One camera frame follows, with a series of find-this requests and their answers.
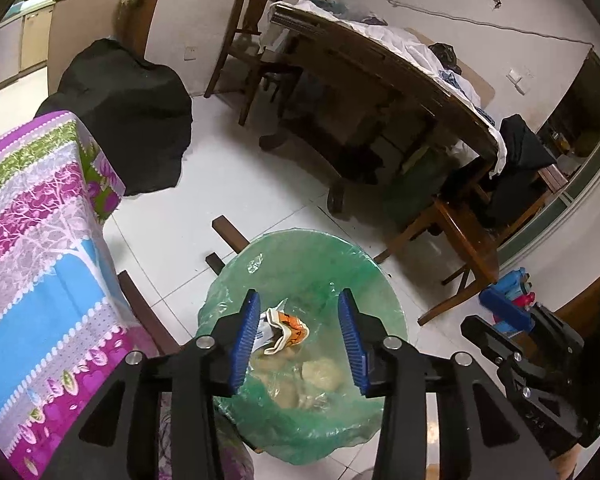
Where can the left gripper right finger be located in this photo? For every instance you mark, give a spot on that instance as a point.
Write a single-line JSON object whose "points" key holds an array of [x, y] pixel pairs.
{"points": [[481, 435]]}

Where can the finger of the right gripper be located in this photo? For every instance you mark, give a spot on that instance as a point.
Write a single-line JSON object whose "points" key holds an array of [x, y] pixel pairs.
{"points": [[493, 345], [505, 310]]}

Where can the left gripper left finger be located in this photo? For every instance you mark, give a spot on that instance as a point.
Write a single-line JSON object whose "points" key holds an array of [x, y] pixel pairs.
{"points": [[117, 435]]}

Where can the orange white snack wrapper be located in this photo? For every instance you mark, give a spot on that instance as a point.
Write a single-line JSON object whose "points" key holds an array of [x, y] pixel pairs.
{"points": [[285, 332]]}

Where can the green lined trash bin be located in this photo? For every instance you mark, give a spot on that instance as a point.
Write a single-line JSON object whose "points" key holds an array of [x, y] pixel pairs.
{"points": [[298, 402]]}

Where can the person right hand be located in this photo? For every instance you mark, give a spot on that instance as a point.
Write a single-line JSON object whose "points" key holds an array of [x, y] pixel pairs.
{"points": [[565, 465]]}

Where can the blue bottles on floor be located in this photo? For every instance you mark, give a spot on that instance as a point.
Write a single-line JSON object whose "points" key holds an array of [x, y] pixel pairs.
{"points": [[517, 288]]}

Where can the wooden chair near bin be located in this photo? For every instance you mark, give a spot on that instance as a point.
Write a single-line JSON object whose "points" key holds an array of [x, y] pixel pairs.
{"points": [[456, 213]]}

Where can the purple striped floral tablecloth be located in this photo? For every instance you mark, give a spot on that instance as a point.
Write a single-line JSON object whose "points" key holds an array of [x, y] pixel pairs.
{"points": [[64, 323]]}

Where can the black jacket on chair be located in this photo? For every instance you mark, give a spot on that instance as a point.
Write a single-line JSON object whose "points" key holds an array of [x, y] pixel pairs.
{"points": [[514, 190]]}

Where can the dark wooden dining table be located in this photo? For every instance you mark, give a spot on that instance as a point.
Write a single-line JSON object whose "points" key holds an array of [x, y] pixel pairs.
{"points": [[356, 103]]}

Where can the white sheet on table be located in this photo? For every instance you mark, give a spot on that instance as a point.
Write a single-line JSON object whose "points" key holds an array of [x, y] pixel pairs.
{"points": [[407, 46]]}

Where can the black cloth covered object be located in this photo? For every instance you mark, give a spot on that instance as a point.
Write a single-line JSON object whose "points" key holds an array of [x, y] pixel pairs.
{"points": [[139, 113]]}

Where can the wooden chair by window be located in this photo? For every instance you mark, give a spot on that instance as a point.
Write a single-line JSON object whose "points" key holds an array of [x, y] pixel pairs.
{"points": [[239, 42]]}

